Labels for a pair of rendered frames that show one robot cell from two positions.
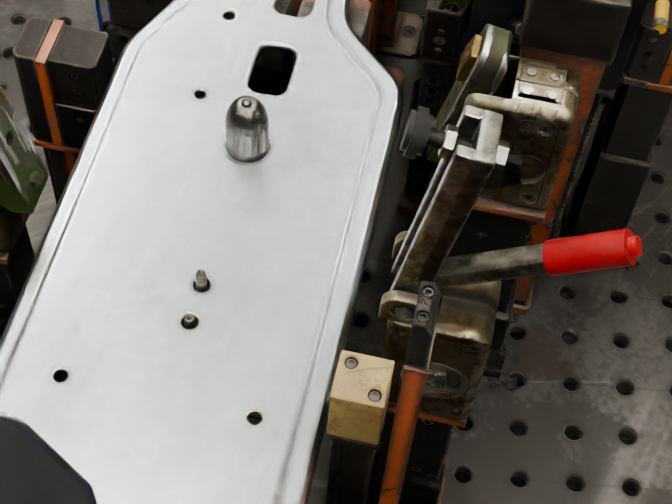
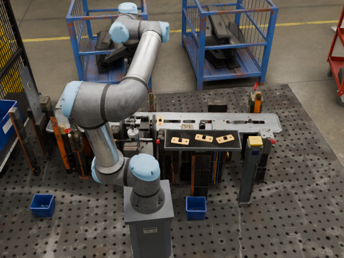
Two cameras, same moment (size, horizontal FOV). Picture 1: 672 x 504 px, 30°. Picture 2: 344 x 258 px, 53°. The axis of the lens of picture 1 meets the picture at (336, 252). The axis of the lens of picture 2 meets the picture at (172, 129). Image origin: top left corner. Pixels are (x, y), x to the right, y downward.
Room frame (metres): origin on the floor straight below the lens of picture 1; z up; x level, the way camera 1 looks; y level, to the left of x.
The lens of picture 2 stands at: (0.80, -1.58, 2.31)
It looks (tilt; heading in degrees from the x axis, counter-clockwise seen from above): 41 degrees down; 84
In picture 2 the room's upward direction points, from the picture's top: 1 degrees counter-clockwise
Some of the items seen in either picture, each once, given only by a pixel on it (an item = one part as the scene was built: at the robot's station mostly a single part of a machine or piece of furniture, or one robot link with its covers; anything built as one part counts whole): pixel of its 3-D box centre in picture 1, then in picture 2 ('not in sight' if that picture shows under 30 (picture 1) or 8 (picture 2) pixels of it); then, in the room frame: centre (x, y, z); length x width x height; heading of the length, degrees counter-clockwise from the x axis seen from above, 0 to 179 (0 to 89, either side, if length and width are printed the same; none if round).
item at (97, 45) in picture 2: not in sight; (114, 34); (0.56, 2.37, 0.47); 1.20 x 0.80 x 0.95; 89
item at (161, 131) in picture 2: not in sight; (164, 157); (0.91, -0.18, 0.89); 0.13 x 0.11 x 0.38; 82
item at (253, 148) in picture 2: not in sight; (249, 173); (1.35, -0.38, 0.92); 0.08 x 0.08 x 0.44; 82
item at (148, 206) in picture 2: not in sight; (147, 192); (0.80, -0.63, 1.15); 0.15 x 0.15 x 0.10
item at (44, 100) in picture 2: not in sight; (48, 121); (0.20, 0.26, 0.88); 0.08 x 0.08 x 0.36; 82
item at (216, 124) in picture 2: not in sight; (216, 152); (1.21, -0.19, 0.90); 0.13 x 0.10 x 0.41; 82
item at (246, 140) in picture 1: (247, 129); not in sight; (0.57, 0.07, 1.02); 0.03 x 0.03 x 0.07
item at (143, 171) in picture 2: not in sight; (143, 173); (0.79, -0.63, 1.27); 0.13 x 0.12 x 0.14; 163
